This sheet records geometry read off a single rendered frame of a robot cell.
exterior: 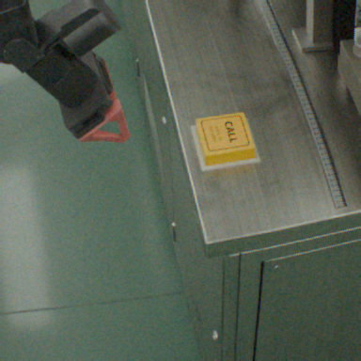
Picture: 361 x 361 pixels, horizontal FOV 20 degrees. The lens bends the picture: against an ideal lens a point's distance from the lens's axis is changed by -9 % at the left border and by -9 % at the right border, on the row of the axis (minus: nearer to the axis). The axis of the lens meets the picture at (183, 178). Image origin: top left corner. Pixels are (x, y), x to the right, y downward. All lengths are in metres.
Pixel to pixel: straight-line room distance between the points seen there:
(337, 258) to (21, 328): 1.08
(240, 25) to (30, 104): 1.26
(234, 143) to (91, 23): 0.38
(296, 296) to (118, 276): 0.95
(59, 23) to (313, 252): 0.54
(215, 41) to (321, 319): 0.48
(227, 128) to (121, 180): 1.17
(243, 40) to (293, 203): 0.33
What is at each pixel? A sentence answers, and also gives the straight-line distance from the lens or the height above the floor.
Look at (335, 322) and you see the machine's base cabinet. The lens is 1.75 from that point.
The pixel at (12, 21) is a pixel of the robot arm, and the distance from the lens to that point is 1.18.
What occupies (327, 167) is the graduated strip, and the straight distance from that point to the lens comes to 1.53.
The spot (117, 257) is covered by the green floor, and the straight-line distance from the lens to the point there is 2.55.
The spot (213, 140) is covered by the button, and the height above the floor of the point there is 0.92.
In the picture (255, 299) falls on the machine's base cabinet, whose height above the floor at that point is 0.73.
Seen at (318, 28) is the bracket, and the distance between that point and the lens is 1.68.
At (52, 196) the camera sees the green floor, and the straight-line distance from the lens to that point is 2.68.
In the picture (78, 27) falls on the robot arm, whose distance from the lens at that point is 1.23.
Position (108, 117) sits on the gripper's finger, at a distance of 1.31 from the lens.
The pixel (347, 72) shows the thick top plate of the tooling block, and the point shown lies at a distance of 1.53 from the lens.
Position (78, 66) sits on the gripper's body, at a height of 1.18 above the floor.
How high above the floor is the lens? 2.07
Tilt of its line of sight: 51 degrees down
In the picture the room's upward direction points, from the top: 3 degrees counter-clockwise
